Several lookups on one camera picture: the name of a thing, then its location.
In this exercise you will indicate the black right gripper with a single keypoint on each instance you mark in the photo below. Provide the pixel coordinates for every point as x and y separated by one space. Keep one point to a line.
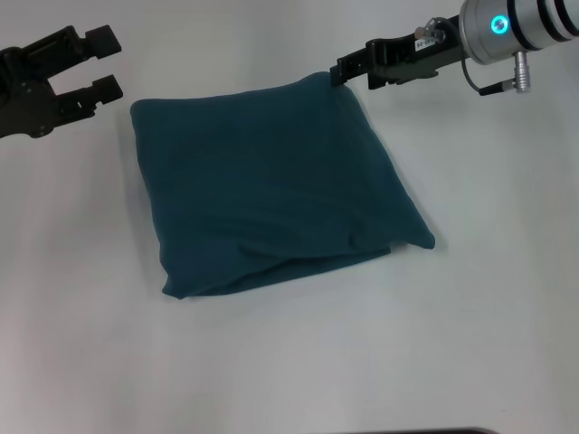
407 54

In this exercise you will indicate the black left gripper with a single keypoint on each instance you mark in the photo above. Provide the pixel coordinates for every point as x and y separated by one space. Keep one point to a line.
22 104

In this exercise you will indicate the teal t-shirt with cream print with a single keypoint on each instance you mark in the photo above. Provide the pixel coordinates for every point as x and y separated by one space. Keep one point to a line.
271 181

